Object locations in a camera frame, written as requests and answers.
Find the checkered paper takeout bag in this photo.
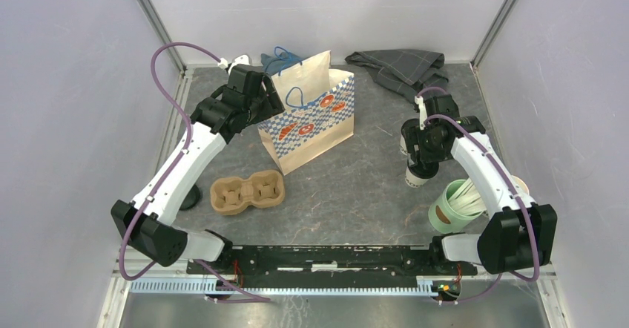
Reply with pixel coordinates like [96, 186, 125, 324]
[258, 50, 355, 175]

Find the white paper coffee cup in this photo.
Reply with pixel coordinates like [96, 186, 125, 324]
[399, 136, 409, 156]

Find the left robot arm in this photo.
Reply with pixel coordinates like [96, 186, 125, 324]
[111, 65, 284, 275]

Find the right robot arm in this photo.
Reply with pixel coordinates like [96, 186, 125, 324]
[400, 88, 557, 281]

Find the remaining black coffee lid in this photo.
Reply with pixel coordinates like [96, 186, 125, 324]
[180, 185, 202, 211]

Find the blue cloth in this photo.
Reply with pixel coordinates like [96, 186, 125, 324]
[260, 51, 303, 76]

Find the green cup holder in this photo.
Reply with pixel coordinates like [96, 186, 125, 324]
[428, 180, 483, 234]

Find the grey plaid cloth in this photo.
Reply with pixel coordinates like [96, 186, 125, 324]
[345, 49, 449, 102]

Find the brown cardboard cup carrier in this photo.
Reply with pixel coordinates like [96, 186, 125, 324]
[210, 170, 286, 216]

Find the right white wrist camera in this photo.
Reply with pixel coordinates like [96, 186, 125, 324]
[415, 96, 427, 130]

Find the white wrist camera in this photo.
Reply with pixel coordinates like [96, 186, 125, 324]
[415, 96, 427, 130]
[217, 54, 251, 73]

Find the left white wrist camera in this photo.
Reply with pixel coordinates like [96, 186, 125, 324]
[217, 54, 251, 73]

